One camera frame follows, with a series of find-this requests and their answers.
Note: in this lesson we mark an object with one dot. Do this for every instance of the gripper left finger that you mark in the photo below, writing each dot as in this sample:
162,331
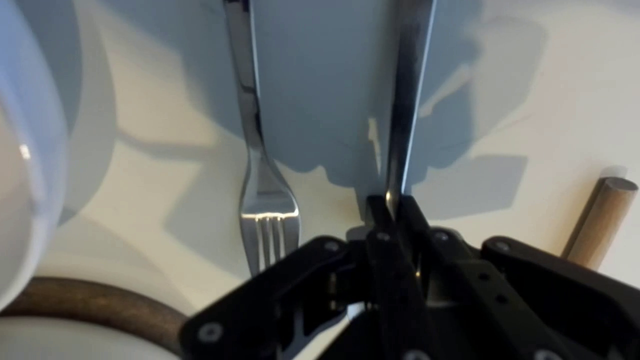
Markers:
280,295

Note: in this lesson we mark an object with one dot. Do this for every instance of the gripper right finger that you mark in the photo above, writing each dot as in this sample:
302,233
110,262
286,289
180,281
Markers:
550,285

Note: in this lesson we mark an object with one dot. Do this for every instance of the white bowl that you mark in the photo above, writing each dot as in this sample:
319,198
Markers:
25,150

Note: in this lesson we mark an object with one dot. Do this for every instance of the brown wooden dowel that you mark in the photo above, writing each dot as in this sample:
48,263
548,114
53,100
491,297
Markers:
597,225

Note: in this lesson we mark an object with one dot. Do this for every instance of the silver metal fork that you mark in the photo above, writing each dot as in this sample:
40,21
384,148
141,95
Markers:
260,190

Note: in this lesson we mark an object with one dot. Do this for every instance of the white tray with wooden rim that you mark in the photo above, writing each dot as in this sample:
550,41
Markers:
100,305

